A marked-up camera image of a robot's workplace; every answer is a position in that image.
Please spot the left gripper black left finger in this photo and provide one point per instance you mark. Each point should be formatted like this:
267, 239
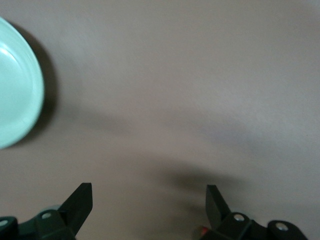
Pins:
77, 207

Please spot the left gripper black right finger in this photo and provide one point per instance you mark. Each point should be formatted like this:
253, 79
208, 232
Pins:
215, 207

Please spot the pale green plate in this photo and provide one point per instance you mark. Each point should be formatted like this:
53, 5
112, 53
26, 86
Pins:
17, 87

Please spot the brown table cloth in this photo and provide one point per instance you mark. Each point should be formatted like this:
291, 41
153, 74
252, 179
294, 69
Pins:
175, 75

